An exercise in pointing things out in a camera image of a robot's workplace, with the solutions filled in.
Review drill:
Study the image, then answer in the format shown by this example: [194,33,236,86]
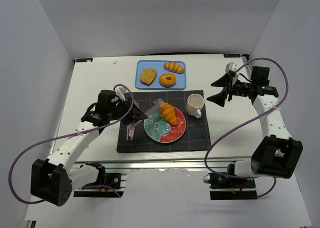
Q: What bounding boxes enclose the metal tongs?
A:
[127,98,165,131]

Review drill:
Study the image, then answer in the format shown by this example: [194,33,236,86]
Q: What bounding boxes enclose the large striped croissant bread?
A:
[159,103,178,126]

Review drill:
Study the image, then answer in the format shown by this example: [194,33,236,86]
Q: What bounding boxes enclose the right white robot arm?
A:
[207,62,303,179]

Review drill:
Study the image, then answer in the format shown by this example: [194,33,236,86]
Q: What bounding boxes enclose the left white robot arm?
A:
[30,90,147,207]

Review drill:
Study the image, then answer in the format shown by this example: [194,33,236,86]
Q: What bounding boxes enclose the brown bread slice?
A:
[140,68,157,86]

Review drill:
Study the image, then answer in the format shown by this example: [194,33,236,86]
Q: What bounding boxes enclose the orange donut bread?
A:
[159,73,177,87]

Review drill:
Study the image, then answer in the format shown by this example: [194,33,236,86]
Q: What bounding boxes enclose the small striped croissant bread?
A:
[163,62,185,74]

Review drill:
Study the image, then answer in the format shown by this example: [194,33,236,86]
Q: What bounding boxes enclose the red and teal plate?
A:
[143,107,187,143]

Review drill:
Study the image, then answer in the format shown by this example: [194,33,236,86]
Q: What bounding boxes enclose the white ceramic mug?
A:
[186,94,205,119]

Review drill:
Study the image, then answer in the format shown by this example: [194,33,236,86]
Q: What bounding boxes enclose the right blue table sticker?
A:
[223,53,241,58]

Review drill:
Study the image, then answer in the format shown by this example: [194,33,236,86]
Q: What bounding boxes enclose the blue table sticker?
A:
[223,53,241,58]
[75,58,93,63]

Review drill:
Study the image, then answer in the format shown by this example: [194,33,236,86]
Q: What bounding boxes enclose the blue plastic tray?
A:
[135,60,187,90]

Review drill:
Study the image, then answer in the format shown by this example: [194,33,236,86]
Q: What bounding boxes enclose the dark checked placemat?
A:
[116,90,211,153]

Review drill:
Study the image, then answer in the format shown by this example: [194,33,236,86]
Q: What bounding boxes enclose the left blue table sticker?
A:
[75,58,93,63]

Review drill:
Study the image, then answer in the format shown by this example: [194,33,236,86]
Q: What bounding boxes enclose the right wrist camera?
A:
[225,62,238,77]

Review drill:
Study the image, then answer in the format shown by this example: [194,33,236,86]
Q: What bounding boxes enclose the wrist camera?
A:
[113,86,127,101]
[225,62,238,77]

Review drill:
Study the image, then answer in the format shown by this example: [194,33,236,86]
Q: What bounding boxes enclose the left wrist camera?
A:
[113,86,127,101]

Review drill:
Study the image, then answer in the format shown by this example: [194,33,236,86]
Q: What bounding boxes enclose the aluminium frame rail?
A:
[32,157,253,189]

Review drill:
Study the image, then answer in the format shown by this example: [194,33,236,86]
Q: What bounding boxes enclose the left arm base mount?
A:
[68,162,127,198]

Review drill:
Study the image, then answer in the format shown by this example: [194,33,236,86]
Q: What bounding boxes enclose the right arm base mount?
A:
[203,173,258,201]

